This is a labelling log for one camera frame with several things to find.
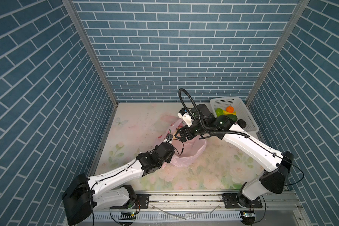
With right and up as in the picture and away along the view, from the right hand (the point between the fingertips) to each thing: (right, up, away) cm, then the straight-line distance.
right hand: (178, 130), depth 72 cm
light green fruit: (+32, +11, +35) cm, 49 cm away
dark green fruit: (+41, +7, +31) cm, 52 cm away
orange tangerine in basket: (+42, +13, +40) cm, 59 cm away
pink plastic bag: (+5, -17, +21) cm, 28 cm away
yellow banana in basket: (+38, +10, +39) cm, 55 cm away
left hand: (-5, -11, +9) cm, 16 cm away
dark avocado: (+47, +2, +30) cm, 56 cm away
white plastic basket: (+50, +10, +37) cm, 63 cm away
